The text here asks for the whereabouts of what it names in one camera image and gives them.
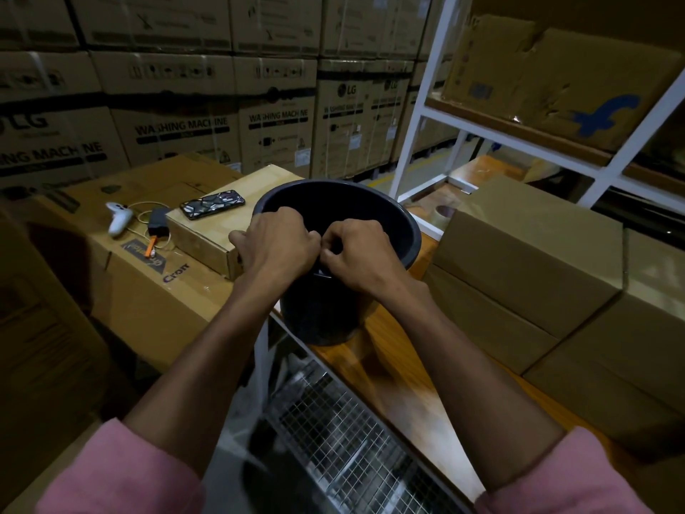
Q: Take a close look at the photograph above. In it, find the person's left hand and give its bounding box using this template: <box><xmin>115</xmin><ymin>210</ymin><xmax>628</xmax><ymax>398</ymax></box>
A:
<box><xmin>228</xmin><ymin>206</ymin><xmax>322</xmax><ymax>295</ymax></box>

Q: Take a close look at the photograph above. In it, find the person's right hand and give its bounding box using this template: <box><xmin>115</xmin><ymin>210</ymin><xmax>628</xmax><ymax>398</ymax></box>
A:
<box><xmin>320</xmin><ymin>218</ymin><xmax>424</xmax><ymax>311</ymax></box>

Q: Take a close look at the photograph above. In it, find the black plastic bucket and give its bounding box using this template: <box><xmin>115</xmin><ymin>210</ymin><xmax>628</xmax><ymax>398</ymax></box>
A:
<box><xmin>251</xmin><ymin>178</ymin><xmax>422</xmax><ymax>347</ymax></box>

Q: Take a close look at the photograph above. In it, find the plain brown cardboard box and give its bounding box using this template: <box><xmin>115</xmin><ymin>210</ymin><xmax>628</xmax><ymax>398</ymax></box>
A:
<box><xmin>524</xmin><ymin>228</ymin><xmax>685</xmax><ymax>461</ymax></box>
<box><xmin>422</xmin><ymin>175</ymin><xmax>624</xmax><ymax>376</ymax></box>

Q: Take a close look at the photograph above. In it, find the person's right forearm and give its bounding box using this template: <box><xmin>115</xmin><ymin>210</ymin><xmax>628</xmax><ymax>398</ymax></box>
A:
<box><xmin>385</xmin><ymin>283</ymin><xmax>568</xmax><ymax>493</ymax></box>

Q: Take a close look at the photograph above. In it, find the person's left forearm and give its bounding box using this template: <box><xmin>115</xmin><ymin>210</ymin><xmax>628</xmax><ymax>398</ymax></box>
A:
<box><xmin>123</xmin><ymin>278</ymin><xmax>279</xmax><ymax>477</ymax></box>

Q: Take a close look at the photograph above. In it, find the small light cardboard box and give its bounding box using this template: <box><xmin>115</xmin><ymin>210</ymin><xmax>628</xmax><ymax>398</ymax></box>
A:
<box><xmin>166</xmin><ymin>164</ymin><xmax>303</xmax><ymax>281</ymax></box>

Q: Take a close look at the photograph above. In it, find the large cardboard box dark print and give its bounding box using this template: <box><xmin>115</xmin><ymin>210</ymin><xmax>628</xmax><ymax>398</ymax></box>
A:
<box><xmin>31</xmin><ymin>152</ymin><xmax>279</xmax><ymax>373</ymax></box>

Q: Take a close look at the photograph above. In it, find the stack of large appliance cartons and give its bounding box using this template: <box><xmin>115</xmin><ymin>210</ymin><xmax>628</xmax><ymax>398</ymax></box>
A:
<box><xmin>0</xmin><ymin>0</ymin><xmax>472</xmax><ymax>193</ymax></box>

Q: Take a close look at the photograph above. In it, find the cardboard box with blue mark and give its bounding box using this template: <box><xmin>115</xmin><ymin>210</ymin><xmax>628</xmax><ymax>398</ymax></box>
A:
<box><xmin>441</xmin><ymin>14</ymin><xmax>684</xmax><ymax>153</ymax></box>

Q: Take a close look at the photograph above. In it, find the black patterned smartphone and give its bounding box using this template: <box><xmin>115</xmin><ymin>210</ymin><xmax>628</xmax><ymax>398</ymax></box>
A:
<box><xmin>179</xmin><ymin>189</ymin><xmax>247</xmax><ymax>221</ymax></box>

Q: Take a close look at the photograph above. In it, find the white handheld controller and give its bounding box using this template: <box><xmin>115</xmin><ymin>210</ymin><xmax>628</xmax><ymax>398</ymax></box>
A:
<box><xmin>105</xmin><ymin>201</ymin><xmax>133</xmax><ymax>238</ymax></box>

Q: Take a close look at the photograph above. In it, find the white metal shelf rack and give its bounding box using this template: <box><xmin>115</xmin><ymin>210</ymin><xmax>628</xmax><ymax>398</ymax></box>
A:
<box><xmin>387</xmin><ymin>0</ymin><xmax>685</xmax><ymax>241</ymax></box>

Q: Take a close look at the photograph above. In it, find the dark brown floor carton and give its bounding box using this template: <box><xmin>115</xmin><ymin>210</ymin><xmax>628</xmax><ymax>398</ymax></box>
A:
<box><xmin>0</xmin><ymin>208</ymin><xmax>111</xmax><ymax>509</ymax></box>

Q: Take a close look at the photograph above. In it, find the pink left shirt sleeve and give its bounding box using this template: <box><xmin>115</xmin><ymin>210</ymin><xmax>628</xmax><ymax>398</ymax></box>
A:
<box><xmin>34</xmin><ymin>418</ymin><xmax>204</xmax><ymax>514</ymax></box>

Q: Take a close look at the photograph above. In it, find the pink shirt sleeve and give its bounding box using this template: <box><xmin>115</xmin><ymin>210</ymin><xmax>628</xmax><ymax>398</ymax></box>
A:
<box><xmin>34</xmin><ymin>418</ymin><xmax>204</xmax><ymax>514</ymax></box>
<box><xmin>473</xmin><ymin>426</ymin><xmax>654</xmax><ymax>514</ymax></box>

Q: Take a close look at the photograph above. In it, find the pink right shirt sleeve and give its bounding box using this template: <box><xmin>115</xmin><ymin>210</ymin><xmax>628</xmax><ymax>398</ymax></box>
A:
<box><xmin>473</xmin><ymin>426</ymin><xmax>654</xmax><ymax>514</ymax></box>

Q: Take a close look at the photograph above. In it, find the black power bank with cable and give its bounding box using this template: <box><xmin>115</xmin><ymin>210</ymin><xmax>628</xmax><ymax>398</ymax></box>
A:
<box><xmin>126</xmin><ymin>200</ymin><xmax>172</xmax><ymax>252</ymax></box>

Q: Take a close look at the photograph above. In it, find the wire mesh cage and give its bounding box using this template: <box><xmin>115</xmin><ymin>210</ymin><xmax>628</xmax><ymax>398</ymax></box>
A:
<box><xmin>265</xmin><ymin>358</ymin><xmax>472</xmax><ymax>514</ymax></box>

